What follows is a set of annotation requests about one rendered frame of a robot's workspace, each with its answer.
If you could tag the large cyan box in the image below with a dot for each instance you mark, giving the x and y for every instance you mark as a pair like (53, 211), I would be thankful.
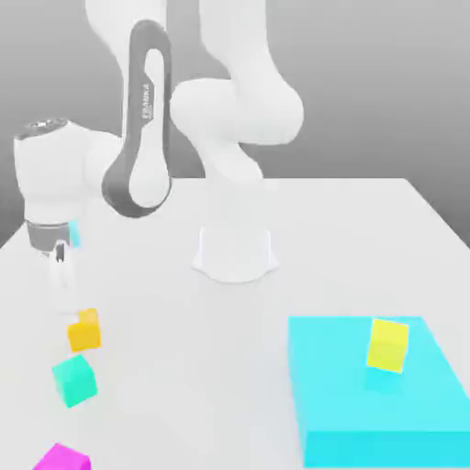
(352, 396)

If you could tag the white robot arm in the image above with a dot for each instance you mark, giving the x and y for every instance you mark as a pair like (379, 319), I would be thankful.
(235, 110)

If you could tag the small green cube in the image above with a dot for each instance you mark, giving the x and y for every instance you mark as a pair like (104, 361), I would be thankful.
(74, 382)

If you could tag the small yellow cube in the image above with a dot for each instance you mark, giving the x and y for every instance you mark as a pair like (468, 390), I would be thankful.
(387, 347)

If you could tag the small cyan cube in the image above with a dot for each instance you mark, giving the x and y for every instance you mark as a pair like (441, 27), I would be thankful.
(74, 233)

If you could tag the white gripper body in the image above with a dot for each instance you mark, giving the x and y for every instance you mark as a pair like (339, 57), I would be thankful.
(63, 290)

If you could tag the small orange cube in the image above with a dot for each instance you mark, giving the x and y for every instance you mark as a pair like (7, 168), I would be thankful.
(85, 335)

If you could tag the small magenta cube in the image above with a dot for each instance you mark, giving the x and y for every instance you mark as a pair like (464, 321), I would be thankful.
(62, 459)

